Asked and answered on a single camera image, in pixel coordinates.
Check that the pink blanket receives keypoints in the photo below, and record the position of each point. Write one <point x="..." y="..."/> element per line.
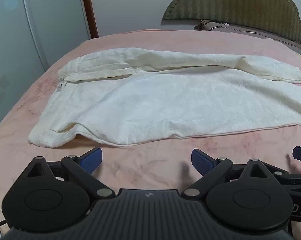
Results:
<point x="153" y="160"/>

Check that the pale flower-print wardrobe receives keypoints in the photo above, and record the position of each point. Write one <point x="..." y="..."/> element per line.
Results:
<point x="28" y="42"/>

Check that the cream white towel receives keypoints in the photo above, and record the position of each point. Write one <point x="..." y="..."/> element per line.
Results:
<point x="170" y="105"/>

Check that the grey-brown pillow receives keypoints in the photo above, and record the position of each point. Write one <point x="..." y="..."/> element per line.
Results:
<point x="253" y="31"/>

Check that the olive green padded headboard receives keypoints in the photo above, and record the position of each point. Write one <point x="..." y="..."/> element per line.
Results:
<point x="240" y="2"/>

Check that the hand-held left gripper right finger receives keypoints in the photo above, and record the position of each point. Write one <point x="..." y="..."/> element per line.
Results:
<point x="201" y="161"/>

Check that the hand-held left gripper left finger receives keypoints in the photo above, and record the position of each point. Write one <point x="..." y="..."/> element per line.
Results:
<point x="91" y="160"/>

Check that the brown wooden door frame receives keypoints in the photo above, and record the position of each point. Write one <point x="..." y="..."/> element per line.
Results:
<point x="90" y="10"/>

